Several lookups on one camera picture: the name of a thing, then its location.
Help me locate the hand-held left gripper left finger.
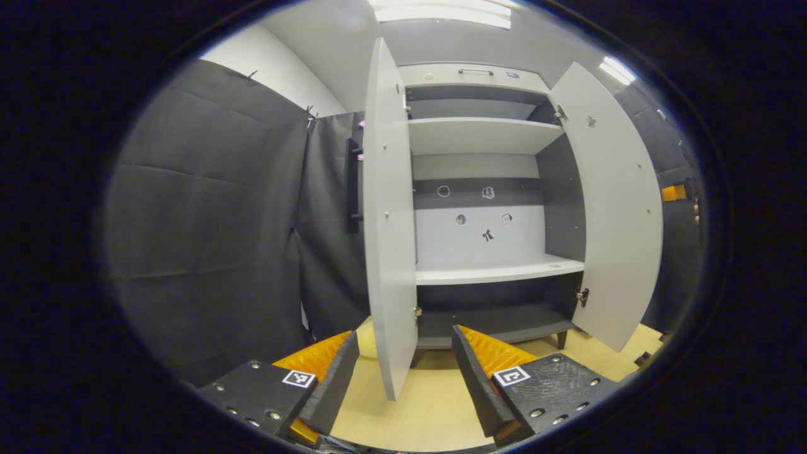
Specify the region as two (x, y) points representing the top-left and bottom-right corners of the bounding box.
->
(197, 330), (360, 445)

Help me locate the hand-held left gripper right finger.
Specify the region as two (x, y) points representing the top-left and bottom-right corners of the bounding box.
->
(451, 325), (622, 448)

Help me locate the white cabinet door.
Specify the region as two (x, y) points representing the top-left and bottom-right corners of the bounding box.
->
(547, 61), (664, 352)
(345, 37), (418, 402)

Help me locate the white and grey cabinet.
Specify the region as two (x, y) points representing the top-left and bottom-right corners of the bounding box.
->
(397, 62), (587, 368)

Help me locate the white cabinet drawer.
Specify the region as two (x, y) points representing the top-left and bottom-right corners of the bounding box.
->
(397, 62), (550, 95)

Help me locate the small ceiling light panel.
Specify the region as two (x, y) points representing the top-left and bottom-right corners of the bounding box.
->
(599, 55), (637, 86)

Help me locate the black backdrop cloth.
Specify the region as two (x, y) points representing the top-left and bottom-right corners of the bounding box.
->
(104, 58), (704, 387)

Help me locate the large ceiling light panel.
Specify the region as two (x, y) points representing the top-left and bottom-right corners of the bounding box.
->
(368, 0), (513, 30)

